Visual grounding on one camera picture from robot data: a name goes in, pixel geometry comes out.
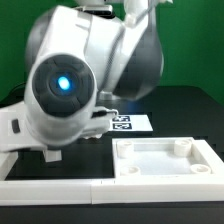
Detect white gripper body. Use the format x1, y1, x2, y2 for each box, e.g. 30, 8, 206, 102
0, 102, 47, 153

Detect white square tabletop part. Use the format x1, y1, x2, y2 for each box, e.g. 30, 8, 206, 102
112, 137, 224, 185

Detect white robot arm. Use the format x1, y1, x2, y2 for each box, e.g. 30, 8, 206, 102
0, 0, 164, 152

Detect white U-shaped fence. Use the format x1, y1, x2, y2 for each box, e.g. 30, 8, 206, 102
0, 139, 224, 206

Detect white tag sheet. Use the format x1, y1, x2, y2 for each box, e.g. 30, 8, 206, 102
109, 115, 153, 132

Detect black cables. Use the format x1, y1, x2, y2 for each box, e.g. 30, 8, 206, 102
6, 82, 28, 101

